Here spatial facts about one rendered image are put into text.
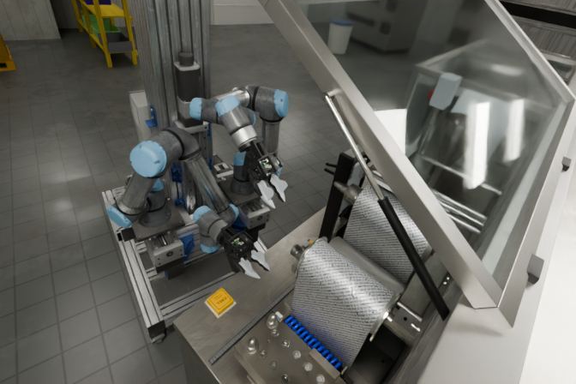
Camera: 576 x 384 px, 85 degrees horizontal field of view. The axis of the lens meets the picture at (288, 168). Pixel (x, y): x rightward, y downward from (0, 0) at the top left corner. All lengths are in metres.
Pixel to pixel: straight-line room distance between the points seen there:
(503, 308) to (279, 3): 0.48
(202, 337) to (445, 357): 0.92
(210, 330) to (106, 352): 1.16
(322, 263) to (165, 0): 1.13
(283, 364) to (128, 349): 1.38
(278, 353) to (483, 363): 0.70
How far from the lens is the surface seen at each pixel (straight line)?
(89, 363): 2.32
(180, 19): 1.47
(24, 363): 2.46
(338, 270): 0.89
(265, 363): 1.05
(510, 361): 0.48
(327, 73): 0.44
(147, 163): 1.14
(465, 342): 0.46
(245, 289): 1.31
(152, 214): 1.63
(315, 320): 1.04
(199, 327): 1.25
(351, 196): 1.06
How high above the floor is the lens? 2.00
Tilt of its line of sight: 36 degrees down
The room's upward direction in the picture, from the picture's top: 8 degrees clockwise
